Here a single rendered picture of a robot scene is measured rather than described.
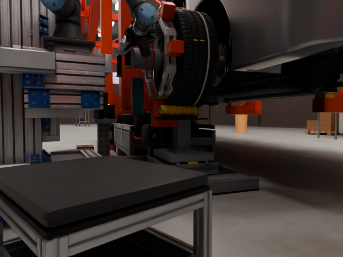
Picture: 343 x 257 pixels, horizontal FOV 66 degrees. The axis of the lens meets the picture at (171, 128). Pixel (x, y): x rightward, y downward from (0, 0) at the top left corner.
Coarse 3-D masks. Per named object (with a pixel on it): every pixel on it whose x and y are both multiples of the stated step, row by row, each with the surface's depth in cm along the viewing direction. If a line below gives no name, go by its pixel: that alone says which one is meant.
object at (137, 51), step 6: (132, 48) 172; (138, 48) 171; (150, 48) 173; (132, 54) 173; (138, 54) 168; (156, 54) 171; (162, 54) 174; (132, 60) 173; (138, 60) 169; (144, 60) 169; (150, 60) 170; (156, 60) 172; (162, 60) 174; (132, 66) 173; (138, 66) 172; (144, 66) 172; (150, 66) 173; (156, 66) 174; (162, 66) 177
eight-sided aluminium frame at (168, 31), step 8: (160, 24) 162; (168, 24) 161; (168, 32) 152; (168, 40) 153; (168, 56) 153; (168, 64) 153; (144, 72) 203; (152, 72) 201; (168, 72) 155; (144, 80) 202; (152, 80) 200; (168, 80) 162; (152, 88) 198; (160, 88) 164; (168, 88) 164; (152, 96) 183; (160, 96) 167
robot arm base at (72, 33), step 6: (60, 24) 124; (66, 24) 124; (72, 24) 125; (78, 24) 127; (54, 30) 126; (60, 30) 123; (66, 30) 123; (72, 30) 124; (78, 30) 127; (54, 36) 123; (60, 36) 122; (66, 36) 122; (72, 36) 123; (78, 36) 128
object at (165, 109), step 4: (160, 108) 168; (164, 108) 166; (168, 108) 167; (172, 108) 168; (176, 108) 169; (180, 108) 170; (184, 108) 171; (188, 108) 172; (192, 108) 173; (196, 108) 173; (160, 112) 168; (164, 112) 167; (168, 112) 168; (172, 112) 168; (176, 112) 169; (180, 112) 171; (184, 112) 171; (188, 112) 172; (192, 112) 173; (196, 112) 174
